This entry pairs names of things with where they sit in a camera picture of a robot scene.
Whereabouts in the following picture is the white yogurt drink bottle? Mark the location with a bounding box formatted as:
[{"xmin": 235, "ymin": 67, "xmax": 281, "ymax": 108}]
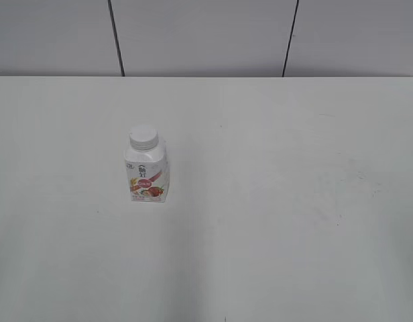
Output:
[{"xmin": 124, "ymin": 137, "xmax": 170, "ymax": 203}]

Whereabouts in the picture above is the white ribbed bottle cap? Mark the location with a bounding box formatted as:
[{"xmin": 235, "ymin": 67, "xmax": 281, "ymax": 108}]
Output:
[{"xmin": 129, "ymin": 125, "xmax": 159, "ymax": 151}]

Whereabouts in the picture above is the right black wall cable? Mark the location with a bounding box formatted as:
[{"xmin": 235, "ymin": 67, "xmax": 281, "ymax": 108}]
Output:
[{"xmin": 281, "ymin": 0, "xmax": 300, "ymax": 78}]

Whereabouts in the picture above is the black wall cable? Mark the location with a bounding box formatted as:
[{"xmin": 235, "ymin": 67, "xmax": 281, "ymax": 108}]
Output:
[
  {"xmin": 107, "ymin": 0, "xmax": 126, "ymax": 77},
  {"xmin": 281, "ymin": 0, "xmax": 300, "ymax": 78}
]

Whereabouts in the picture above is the left black wall cable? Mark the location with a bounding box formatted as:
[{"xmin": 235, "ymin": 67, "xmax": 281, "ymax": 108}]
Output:
[{"xmin": 107, "ymin": 0, "xmax": 126, "ymax": 77}]

